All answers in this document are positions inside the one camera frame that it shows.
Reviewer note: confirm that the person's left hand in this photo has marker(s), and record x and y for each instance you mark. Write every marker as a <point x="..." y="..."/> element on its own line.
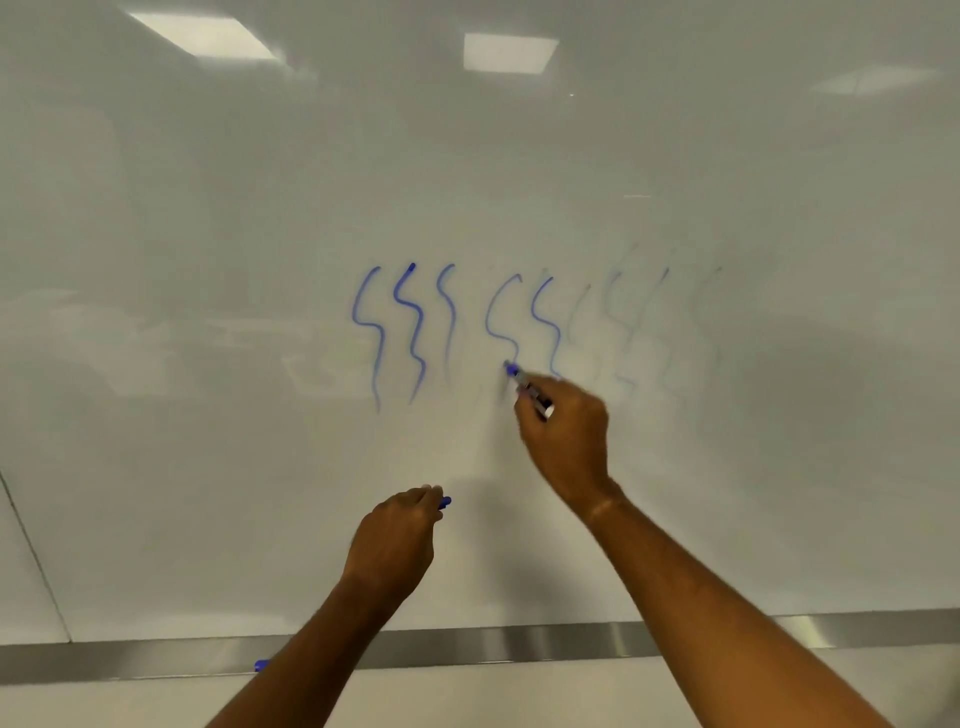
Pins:
<point x="390" y="544"/>

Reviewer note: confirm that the person's right hand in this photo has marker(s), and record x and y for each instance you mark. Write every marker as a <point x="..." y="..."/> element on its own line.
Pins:
<point x="566" y="435"/>

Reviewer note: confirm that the person's left fingers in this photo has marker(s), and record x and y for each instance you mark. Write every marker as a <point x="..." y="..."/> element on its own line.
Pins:
<point x="426" y="496"/>

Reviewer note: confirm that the person's right fingers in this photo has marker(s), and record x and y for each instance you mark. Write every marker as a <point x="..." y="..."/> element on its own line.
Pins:
<point x="536" y="412"/>

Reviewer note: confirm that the blue whiteboard marker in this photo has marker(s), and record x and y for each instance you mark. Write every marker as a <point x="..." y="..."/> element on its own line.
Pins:
<point x="529" y="388"/>

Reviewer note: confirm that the person's right forearm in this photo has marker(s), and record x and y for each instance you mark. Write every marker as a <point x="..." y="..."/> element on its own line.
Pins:
<point x="720" y="622"/>

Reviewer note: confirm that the person's left forearm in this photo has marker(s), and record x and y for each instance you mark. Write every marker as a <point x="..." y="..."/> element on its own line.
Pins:
<point x="300" y="667"/>

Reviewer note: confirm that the white whiteboard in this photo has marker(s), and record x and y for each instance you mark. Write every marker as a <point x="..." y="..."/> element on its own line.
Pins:
<point x="480" y="300"/>

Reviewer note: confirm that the silver whiteboard tray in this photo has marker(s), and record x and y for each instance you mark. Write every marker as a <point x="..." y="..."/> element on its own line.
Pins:
<point x="480" y="641"/>

